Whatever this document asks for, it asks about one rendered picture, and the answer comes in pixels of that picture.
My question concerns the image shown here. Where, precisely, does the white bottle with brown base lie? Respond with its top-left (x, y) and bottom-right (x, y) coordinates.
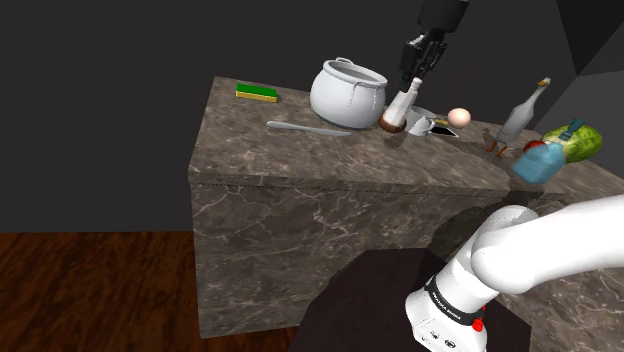
top-left (379, 77), bottom-right (424, 134)

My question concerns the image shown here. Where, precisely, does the white cup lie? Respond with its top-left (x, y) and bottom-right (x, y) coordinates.
top-left (405, 105), bottom-right (438, 137)

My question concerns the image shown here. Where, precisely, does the pale egg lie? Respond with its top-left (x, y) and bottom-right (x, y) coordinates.
top-left (446, 107), bottom-right (473, 130)

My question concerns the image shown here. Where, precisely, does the grey goose figure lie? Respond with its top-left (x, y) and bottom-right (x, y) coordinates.
top-left (483, 77), bottom-right (553, 159)

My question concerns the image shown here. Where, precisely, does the grey table knife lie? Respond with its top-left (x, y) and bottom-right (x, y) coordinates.
top-left (265, 120), bottom-right (353, 138)

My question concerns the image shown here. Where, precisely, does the blue spray bottle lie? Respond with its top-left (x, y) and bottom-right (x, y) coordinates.
top-left (511, 117), bottom-right (587, 185)

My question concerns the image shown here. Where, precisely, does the green and yellow sponge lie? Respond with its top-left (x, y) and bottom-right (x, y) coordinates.
top-left (235, 82), bottom-right (280, 104)

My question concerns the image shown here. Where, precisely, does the green melon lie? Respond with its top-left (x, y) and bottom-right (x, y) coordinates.
top-left (540, 123), bottom-right (604, 165)

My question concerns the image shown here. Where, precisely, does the dark robot stand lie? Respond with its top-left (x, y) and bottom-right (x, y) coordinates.
top-left (287, 247), bottom-right (533, 352)

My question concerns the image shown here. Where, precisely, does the white pot with handles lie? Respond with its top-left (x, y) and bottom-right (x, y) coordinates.
top-left (309, 56), bottom-right (390, 131)

